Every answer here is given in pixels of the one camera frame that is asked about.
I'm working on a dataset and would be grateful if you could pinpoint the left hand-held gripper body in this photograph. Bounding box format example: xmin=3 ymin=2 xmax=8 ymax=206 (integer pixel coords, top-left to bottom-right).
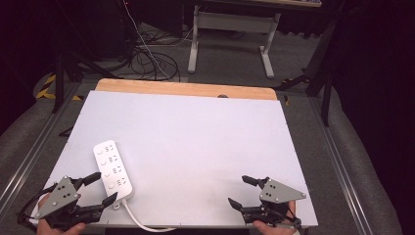
xmin=33 ymin=175 xmax=103 ymax=230

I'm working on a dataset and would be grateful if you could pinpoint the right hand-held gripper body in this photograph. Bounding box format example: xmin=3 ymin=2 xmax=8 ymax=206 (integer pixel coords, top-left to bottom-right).
xmin=257 ymin=177 xmax=307 ymax=226

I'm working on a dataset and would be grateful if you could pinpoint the white power strip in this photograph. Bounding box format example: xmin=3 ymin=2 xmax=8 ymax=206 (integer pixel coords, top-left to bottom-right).
xmin=92 ymin=139 xmax=135 ymax=210

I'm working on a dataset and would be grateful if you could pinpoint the white power strip cable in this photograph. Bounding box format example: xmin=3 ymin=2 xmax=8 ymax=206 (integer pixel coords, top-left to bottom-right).
xmin=121 ymin=199 xmax=178 ymax=234

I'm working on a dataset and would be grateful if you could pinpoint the person's left hand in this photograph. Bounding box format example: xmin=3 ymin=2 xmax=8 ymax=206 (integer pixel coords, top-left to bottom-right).
xmin=36 ymin=194 xmax=87 ymax=235

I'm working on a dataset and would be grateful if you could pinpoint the person's right hand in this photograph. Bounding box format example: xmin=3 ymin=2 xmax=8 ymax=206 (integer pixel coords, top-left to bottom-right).
xmin=253 ymin=200 xmax=298 ymax=235

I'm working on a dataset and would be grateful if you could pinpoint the white table cover board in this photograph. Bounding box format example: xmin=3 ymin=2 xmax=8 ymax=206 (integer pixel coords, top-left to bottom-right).
xmin=29 ymin=90 xmax=319 ymax=228

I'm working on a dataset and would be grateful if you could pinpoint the yellow black floor tape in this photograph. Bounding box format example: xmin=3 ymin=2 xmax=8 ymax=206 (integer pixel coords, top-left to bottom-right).
xmin=34 ymin=73 xmax=84 ymax=102

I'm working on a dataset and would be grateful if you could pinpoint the black tripod stand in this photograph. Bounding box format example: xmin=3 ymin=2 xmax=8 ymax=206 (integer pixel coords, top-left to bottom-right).
xmin=48 ymin=0 xmax=125 ymax=115

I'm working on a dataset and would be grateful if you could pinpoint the black metal stand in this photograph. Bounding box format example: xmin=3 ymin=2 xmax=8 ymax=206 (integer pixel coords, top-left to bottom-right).
xmin=274 ymin=13 xmax=341 ymax=127

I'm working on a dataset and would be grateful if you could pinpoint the light wooden desk top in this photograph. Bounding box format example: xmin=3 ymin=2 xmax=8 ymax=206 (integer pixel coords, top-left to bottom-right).
xmin=251 ymin=0 xmax=323 ymax=9

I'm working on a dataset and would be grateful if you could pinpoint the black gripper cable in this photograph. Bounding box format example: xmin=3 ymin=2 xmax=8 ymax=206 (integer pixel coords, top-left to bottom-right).
xmin=281 ymin=204 xmax=303 ymax=235
xmin=17 ymin=181 xmax=59 ymax=227

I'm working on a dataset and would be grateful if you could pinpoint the aluminium floor rail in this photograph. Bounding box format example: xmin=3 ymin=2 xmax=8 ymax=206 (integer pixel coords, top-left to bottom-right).
xmin=307 ymin=97 xmax=366 ymax=235
xmin=0 ymin=81 xmax=86 ymax=212

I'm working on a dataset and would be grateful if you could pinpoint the tangle of black floor cables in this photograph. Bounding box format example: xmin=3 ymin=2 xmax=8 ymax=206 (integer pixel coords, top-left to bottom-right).
xmin=128 ymin=30 xmax=181 ymax=82

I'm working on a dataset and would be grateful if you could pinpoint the thin white floor cable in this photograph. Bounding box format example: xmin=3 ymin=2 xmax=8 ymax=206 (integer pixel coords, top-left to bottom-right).
xmin=122 ymin=0 xmax=194 ymax=80

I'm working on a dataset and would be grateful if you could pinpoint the white metal desk frame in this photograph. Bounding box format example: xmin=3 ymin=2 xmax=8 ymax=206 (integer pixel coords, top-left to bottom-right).
xmin=187 ymin=4 xmax=282 ymax=79

